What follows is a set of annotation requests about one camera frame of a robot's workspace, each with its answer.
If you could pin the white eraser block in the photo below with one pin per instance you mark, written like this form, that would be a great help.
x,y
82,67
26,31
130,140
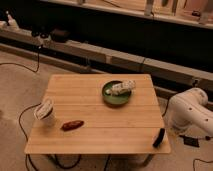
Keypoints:
x,y
120,88

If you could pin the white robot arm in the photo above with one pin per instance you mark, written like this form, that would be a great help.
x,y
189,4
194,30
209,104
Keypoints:
x,y
189,107

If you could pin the green round plate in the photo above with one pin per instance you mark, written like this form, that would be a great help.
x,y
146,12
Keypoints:
x,y
114,100

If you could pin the wooden table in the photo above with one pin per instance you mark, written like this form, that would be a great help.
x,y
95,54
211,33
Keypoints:
x,y
130,129

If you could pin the brown sausage-shaped object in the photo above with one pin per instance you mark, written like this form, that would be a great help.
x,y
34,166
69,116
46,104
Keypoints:
x,y
72,125

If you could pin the black objects on ledge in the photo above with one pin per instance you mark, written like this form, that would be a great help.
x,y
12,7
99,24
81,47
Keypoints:
x,y
55,35

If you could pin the white tipped cup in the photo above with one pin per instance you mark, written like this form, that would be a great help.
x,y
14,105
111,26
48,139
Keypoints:
x,y
44,113

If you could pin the black marker pen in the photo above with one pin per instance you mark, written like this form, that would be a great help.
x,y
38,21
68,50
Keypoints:
x,y
159,138

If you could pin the black power adapter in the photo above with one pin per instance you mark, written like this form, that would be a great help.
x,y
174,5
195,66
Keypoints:
x,y
191,141

